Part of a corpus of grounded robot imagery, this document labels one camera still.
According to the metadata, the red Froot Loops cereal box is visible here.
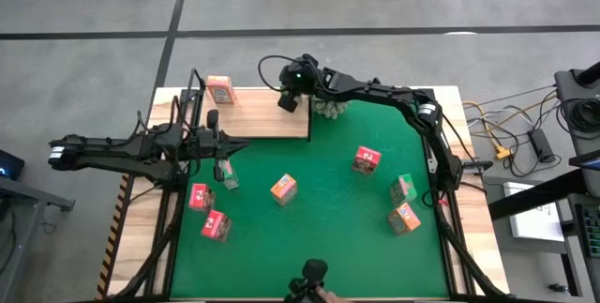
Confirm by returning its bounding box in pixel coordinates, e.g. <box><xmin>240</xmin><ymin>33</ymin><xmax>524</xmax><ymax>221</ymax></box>
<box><xmin>187</xmin><ymin>182</ymin><xmax>217</xmax><ymax>214</ymax></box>
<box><xmin>351</xmin><ymin>145</ymin><xmax>383</xmax><ymax>175</ymax></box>
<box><xmin>200</xmin><ymin>209</ymin><xmax>233</xmax><ymax>243</ymax></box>

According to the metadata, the black diagonal bar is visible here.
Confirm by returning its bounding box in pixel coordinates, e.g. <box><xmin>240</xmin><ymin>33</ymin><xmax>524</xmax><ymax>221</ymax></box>
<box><xmin>487</xmin><ymin>148</ymin><xmax>600</xmax><ymax>222</ymax></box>

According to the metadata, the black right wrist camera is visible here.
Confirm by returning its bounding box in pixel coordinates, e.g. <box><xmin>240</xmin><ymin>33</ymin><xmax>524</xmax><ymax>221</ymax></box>
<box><xmin>277</xmin><ymin>92</ymin><xmax>300</xmax><ymax>114</ymax></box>

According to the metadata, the green plant in white pot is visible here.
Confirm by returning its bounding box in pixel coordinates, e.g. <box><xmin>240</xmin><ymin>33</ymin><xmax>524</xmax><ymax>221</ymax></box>
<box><xmin>311</xmin><ymin>96</ymin><xmax>351</xmax><ymax>121</ymax></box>

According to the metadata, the yellow black hazard tape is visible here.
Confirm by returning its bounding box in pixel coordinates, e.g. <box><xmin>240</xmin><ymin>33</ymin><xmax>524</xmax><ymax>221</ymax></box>
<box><xmin>96</xmin><ymin>174</ymin><xmax>131</xmax><ymax>300</ymax></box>

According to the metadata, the green table mat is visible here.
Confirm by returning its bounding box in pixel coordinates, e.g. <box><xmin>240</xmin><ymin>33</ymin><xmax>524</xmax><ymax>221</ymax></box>
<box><xmin>169</xmin><ymin>98</ymin><xmax>450</xmax><ymax>300</ymax></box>

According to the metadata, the person's hand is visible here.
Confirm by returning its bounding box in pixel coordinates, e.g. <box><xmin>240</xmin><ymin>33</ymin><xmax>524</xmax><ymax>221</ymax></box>
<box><xmin>318</xmin><ymin>286</ymin><xmax>351</xmax><ymax>303</ymax></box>

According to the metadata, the black metal shelf frame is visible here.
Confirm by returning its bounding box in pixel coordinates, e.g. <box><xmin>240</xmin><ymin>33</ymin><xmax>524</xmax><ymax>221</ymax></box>
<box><xmin>180</xmin><ymin>68</ymin><xmax>314</xmax><ymax>144</ymax></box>

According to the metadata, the orange Mini Wheats cereal box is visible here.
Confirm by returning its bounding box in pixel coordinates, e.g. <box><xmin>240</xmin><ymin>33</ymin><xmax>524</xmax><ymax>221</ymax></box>
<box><xmin>206</xmin><ymin>74</ymin><xmax>237</xmax><ymax>106</ymax></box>
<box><xmin>386</xmin><ymin>202</ymin><xmax>422</xmax><ymax>237</ymax></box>
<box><xmin>269</xmin><ymin>173</ymin><xmax>299</xmax><ymax>207</ymax></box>

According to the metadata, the black metal table frame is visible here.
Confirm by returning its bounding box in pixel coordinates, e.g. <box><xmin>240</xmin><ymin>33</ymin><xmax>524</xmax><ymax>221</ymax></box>
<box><xmin>100</xmin><ymin>85</ymin><xmax>512</xmax><ymax>303</ymax></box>

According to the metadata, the white board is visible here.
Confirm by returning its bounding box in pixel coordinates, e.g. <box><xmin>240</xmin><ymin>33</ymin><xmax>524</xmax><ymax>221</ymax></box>
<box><xmin>502</xmin><ymin>180</ymin><xmax>566</xmax><ymax>243</ymax></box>

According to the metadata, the coiled black cable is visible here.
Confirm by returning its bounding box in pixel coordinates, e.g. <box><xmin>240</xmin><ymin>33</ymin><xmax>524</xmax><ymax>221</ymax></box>
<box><xmin>560</xmin><ymin>97</ymin><xmax>600</xmax><ymax>134</ymax></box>

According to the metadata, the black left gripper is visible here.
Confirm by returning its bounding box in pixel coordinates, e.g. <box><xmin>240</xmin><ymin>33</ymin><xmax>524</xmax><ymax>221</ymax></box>
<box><xmin>187</xmin><ymin>109</ymin><xmax>250</xmax><ymax>163</ymax></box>

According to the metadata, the wooden shelf board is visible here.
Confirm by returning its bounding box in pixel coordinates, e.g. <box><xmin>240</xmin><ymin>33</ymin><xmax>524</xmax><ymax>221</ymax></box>
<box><xmin>196</xmin><ymin>87</ymin><xmax>311</xmax><ymax>140</ymax></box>

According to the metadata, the grey desk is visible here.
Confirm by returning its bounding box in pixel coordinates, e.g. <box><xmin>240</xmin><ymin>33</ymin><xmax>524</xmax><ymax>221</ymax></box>
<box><xmin>0</xmin><ymin>175</ymin><xmax>76</xmax><ymax>295</ymax></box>

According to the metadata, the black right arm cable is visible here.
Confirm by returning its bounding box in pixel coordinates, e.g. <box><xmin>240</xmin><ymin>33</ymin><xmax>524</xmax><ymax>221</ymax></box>
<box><xmin>257</xmin><ymin>53</ymin><xmax>294</xmax><ymax>93</ymax></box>

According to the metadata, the grey equipment stand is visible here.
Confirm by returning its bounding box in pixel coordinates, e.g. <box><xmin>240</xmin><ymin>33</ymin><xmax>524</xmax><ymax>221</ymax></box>
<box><xmin>554</xmin><ymin>61</ymin><xmax>600</xmax><ymax>163</ymax></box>

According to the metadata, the yellow cable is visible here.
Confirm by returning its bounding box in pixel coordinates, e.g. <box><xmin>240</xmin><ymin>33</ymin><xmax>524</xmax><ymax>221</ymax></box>
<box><xmin>462</xmin><ymin>94</ymin><xmax>562</xmax><ymax>154</ymax></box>

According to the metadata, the keyboard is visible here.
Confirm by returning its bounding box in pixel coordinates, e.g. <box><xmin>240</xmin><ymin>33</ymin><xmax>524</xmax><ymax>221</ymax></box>
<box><xmin>575</xmin><ymin>202</ymin><xmax>600</xmax><ymax>260</ymax></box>

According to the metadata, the green Apple Jacks cereal box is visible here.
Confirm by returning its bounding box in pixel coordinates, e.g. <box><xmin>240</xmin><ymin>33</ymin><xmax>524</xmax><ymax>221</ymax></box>
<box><xmin>389</xmin><ymin>173</ymin><xmax>419</xmax><ymax>207</ymax></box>
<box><xmin>216</xmin><ymin>158</ymin><xmax>240</xmax><ymax>191</ymax></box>

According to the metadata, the black device with blue light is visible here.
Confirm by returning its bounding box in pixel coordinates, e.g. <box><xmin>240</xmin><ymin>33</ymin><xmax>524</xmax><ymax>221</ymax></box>
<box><xmin>0</xmin><ymin>148</ymin><xmax>26</xmax><ymax>181</ymax></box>

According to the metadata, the black power adapter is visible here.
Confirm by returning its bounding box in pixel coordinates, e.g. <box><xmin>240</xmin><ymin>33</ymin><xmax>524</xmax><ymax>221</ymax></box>
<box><xmin>528</xmin><ymin>128</ymin><xmax>557</xmax><ymax>163</ymax></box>

